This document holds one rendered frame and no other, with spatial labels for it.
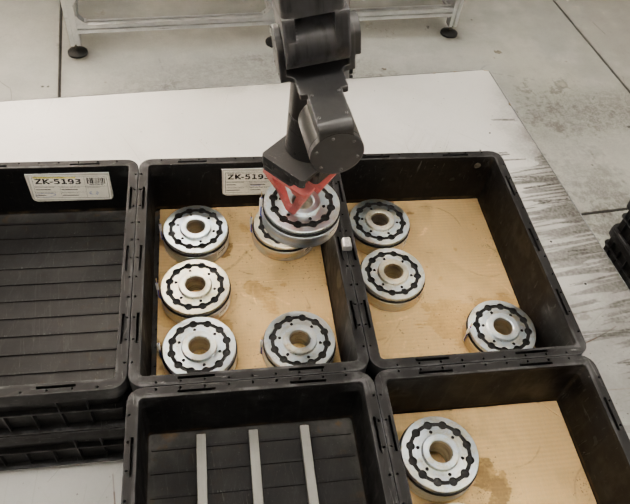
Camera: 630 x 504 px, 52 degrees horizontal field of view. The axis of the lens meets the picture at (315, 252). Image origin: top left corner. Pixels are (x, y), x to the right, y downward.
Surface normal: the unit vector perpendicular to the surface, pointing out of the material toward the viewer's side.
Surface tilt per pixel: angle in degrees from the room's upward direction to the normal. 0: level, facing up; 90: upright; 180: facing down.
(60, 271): 0
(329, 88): 9
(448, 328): 0
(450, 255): 0
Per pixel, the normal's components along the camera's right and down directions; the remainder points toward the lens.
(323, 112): -0.04, -0.51
